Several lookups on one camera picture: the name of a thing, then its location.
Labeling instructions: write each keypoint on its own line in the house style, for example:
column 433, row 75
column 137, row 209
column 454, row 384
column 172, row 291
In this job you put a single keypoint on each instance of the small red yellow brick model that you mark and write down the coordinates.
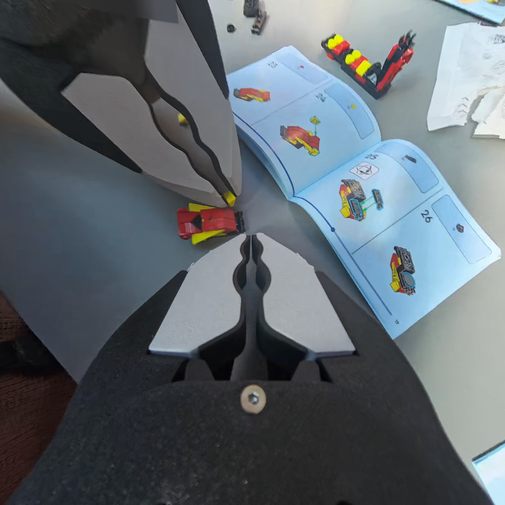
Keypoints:
column 211, row 223

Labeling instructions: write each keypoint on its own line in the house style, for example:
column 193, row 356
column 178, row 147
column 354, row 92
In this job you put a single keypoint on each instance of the torn white paper bag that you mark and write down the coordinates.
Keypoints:
column 465, row 79

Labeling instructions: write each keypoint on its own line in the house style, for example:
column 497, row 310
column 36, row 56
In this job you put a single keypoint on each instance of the brown fabric chair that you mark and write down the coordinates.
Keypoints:
column 27, row 414

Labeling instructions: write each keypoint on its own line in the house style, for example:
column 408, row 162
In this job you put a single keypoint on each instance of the black brown brick piece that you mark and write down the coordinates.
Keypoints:
column 259, row 21

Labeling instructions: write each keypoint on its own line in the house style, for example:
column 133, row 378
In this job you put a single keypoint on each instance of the grey desk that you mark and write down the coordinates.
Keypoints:
column 86, row 229

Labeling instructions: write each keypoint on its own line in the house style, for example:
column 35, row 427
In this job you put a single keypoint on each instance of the blue booklet with spider picture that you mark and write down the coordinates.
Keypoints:
column 493, row 473

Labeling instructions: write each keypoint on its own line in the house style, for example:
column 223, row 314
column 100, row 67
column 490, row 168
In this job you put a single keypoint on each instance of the closed blue instruction booklet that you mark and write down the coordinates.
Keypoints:
column 477, row 8

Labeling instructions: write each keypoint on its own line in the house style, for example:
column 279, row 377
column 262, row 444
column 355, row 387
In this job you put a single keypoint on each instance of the large red black brick model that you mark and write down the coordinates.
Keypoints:
column 357, row 65

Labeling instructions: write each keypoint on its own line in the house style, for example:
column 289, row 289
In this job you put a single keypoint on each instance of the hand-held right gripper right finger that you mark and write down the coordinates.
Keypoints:
column 300, row 307

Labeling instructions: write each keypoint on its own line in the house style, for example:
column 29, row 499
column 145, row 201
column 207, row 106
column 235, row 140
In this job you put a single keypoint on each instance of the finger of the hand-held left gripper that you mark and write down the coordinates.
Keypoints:
column 126, row 126
column 197, row 79

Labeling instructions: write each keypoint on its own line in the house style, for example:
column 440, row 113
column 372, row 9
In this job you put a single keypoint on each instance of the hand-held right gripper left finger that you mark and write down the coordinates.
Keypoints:
column 205, row 300

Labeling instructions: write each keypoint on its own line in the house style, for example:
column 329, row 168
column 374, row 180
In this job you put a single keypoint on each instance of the open blue instruction booklet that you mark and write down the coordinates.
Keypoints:
column 355, row 221

